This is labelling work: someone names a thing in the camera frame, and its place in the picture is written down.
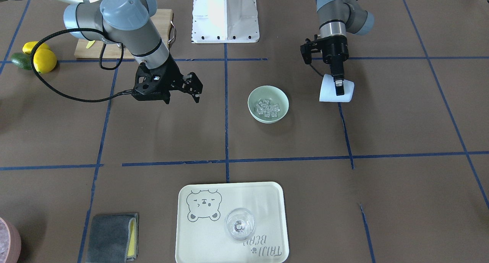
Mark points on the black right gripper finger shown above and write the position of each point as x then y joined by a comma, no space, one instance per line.
193,90
192,78

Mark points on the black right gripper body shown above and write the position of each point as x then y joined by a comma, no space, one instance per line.
174,75

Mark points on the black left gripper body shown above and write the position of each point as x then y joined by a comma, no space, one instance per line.
337,51

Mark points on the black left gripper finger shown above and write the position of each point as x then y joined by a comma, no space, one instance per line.
339,87

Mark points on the light blue plastic cup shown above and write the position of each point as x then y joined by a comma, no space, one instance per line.
330,92

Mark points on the light green bowl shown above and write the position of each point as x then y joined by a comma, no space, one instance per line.
268,92

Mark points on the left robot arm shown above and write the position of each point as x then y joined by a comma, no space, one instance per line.
336,19

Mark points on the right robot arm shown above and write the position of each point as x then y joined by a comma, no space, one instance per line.
128,23

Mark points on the ice cubes in green bowl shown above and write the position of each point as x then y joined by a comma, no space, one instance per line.
267,109

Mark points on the pink bowl with ice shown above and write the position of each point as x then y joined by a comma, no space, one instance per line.
10,242

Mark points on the yellow plastic knife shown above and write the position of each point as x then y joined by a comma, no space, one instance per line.
90,44

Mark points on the round yellow lemon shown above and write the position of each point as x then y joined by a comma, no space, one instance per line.
44,61

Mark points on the oval yellow lemon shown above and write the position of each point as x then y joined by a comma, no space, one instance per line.
28,46

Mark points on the green lime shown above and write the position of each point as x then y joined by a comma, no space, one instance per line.
22,60

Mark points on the clear stemmed glass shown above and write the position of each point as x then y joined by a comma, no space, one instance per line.
240,224

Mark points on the cream bear tray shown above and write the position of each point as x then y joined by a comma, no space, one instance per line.
201,236

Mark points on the grey folded cloth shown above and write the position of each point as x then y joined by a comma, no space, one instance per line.
113,238

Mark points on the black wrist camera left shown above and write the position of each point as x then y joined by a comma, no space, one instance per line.
309,48

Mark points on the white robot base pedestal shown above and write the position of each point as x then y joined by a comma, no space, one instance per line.
225,21

